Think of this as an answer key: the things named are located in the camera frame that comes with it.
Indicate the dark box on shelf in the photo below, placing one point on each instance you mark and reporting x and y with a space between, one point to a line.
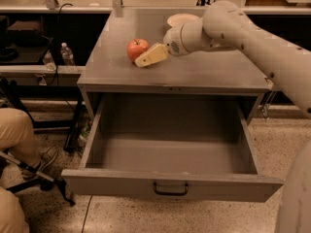
26 33

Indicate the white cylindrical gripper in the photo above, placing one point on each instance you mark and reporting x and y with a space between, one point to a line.
173 42

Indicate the grey metal cabinet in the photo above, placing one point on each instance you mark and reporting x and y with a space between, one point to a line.
178 86

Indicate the black drawer handle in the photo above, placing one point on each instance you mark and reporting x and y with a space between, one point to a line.
171 190

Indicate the white ceramic bowl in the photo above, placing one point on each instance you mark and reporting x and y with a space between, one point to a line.
180 19

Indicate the grey sneaker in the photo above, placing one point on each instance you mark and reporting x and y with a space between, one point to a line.
47 157

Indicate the clear plastic water bottle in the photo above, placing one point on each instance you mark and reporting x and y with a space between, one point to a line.
67 56

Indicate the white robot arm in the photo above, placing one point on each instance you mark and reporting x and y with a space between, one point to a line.
223 26

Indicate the person's leg in khaki trousers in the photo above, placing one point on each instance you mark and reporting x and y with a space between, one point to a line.
17 135

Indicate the grey open top drawer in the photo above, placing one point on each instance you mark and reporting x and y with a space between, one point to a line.
215 157

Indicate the red apple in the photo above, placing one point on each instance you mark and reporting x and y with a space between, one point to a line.
135 48

